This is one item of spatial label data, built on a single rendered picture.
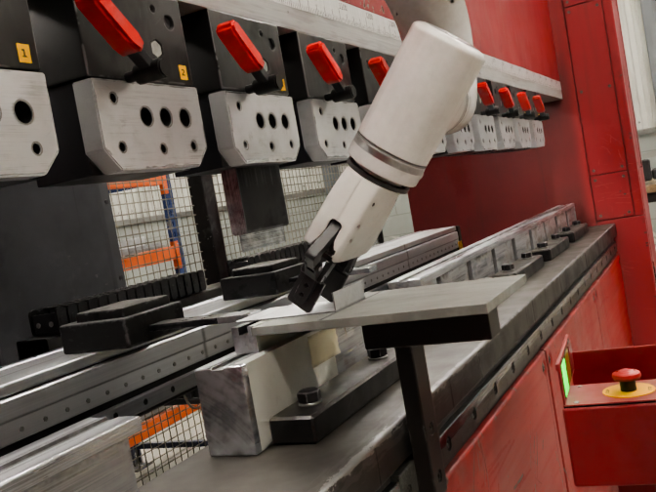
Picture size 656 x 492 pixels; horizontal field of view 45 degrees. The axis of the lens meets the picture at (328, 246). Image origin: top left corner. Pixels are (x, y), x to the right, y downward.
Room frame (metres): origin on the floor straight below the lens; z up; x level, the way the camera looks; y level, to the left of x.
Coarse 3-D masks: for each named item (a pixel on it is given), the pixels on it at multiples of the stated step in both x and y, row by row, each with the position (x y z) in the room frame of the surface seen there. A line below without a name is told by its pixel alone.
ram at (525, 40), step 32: (192, 0) 0.82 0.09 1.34; (224, 0) 0.87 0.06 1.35; (256, 0) 0.94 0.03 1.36; (352, 0) 1.21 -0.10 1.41; (384, 0) 1.33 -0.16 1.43; (480, 0) 1.95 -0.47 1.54; (512, 0) 2.30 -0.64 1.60; (544, 0) 2.80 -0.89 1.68; (288, 32) 1.02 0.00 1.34; (320, 32) 1.09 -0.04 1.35; (352, 32) 1.19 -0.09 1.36; (480, 32) 1.90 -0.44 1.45; (512, 32) 2.24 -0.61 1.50; (544, 32) 2.70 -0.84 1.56; (544, 64) 2.61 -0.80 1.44; (544, 96) 2.60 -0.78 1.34
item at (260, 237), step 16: (224, 176) 0.90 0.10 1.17; (240, 176) 0.90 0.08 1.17; (256, 176) 0.93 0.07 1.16; (272, 176) 0.97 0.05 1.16; (240, 192) 0.90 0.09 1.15; (256, 192) 0.93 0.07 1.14; (272, 192) 0.96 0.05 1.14; (240, 208) 0.90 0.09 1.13; (256, 208) 0.92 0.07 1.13; (272, 208) 0.96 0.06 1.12; (240, 224) 0.90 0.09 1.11; (256, 224) 0.92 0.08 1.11; (272, 224) 0.95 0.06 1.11; (240, 240) 0.90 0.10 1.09; (256, 240) 0.93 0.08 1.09; (272, 240) 0.96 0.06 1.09
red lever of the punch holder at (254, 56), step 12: (228, 24) 0.81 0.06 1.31; (228, 36) 0.81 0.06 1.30; (240, 36) 0.81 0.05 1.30; (228, 48) 0.82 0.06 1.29; (240, 48) 0.82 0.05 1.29; (252, 48) 0.83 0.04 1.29; (240, 60) 0.83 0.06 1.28; (252, 60) 0.83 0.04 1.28; (252, 72) 0.85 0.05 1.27; (264, 72) 0.85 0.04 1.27; (252, 84) 0.87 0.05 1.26; (264, 84) 0.86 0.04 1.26; (276, 84) 0.86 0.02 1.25
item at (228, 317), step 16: (112, 304) 1.07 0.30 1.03; (128, 304) 1.03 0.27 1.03; (144, 304) 1.03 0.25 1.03; (160, 304) 1.05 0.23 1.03; (176, 304) 1.07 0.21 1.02; (80, 320) 1.02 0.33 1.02; (96, 320) 1.01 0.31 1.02; (112, 320) 0.98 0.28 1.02; (128, 320) 0.98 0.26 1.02; (144, 320) 1.01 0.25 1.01; (160, 320) 1.03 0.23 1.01; (176, 320) 1.01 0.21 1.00; (192, 320) 0.98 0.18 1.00; (208, 320) 0.97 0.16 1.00; (224, 320) 0.96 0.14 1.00; (64, 336) 1.02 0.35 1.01; (80, 336) 1.01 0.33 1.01; (96, 336) 0.99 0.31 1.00; (112, 336) 0.98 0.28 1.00; (128, 336) 0.97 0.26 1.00; (144, 336) 1.00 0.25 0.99; (160, 336) 1.03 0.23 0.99; (64, 352) 1.02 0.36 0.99; (80, 352) 1.01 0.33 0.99
